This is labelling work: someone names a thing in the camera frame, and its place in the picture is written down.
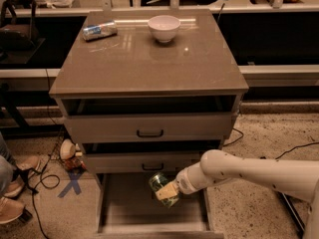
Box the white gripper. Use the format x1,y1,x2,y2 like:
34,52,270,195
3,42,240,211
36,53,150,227
156,165,202,200

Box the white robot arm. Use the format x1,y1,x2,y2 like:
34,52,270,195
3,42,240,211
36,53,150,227
149,149,319,239

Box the middle drawer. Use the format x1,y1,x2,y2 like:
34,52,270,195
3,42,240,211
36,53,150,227
83,151,203,174

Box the drawer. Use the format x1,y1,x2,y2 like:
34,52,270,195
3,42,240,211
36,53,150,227
98,173,224,239
83,151,203,174
64,113,236,143

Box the bottom drawer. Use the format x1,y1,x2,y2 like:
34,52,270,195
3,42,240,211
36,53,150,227
98,173,224,239

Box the top drawer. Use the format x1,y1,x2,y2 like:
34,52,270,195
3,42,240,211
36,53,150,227
64,113,236,143

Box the grey drawer cabinet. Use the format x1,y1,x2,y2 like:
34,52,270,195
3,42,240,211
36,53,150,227
49,9,249,239

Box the blue silver soda can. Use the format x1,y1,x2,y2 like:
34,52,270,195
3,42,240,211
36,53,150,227
83,20,118,41

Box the blue tape cross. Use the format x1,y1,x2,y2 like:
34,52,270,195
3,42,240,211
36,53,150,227
58,169,84,198

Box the toy items on floor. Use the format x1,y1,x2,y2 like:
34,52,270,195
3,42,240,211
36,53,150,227
59,139,85,170

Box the black metal stand leg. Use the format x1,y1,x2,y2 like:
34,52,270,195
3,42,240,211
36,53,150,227
278,192,305,237

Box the tan shoe upper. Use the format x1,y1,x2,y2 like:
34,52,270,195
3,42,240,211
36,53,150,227
4,156,40,198

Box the tan shoe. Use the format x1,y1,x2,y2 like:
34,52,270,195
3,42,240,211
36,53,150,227
0,197,25,224
4,156,40,198

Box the tan shoe lower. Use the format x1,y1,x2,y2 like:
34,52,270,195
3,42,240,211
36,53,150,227
0,197,25,224

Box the white ceramic bowl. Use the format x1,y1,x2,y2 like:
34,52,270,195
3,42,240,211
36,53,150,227
148,15,180,43

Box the person leg in jeans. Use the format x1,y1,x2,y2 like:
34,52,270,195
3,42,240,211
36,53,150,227
0,132,15,196

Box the dark handbag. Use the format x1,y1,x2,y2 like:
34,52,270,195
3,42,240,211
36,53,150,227
0,0,41,52

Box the black floor cable left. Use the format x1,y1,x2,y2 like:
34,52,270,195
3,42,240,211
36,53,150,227
18,126,66,239

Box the black floor cable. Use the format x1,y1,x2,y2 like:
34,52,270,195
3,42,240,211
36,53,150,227
221,126,319,161
18,126,66,239

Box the black floor cable right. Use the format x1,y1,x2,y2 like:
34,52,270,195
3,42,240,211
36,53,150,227
221,126,319,161

